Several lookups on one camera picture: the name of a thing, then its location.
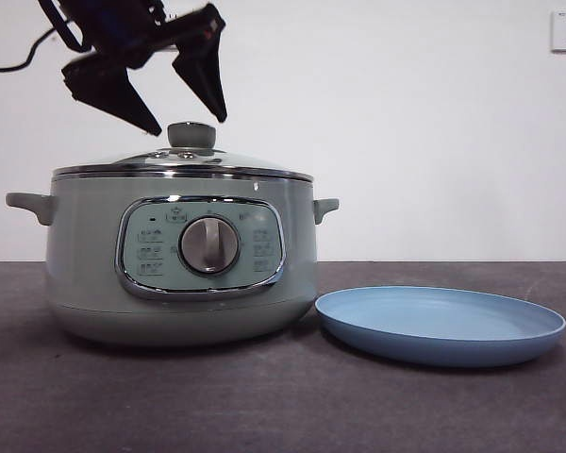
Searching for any glass lid with green knob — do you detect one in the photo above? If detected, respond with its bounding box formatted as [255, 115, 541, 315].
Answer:
[52, 121, 315, 181]

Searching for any pale green electric steamer pot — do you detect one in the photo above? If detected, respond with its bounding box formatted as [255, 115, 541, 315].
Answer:
[5, 171, 341, 348]

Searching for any blue round plate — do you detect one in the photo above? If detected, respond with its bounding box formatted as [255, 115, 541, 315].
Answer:
[314, 285, 566, 367]

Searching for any black cable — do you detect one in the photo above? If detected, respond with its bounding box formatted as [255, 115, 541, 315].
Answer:
[0, 25, 60, 74]

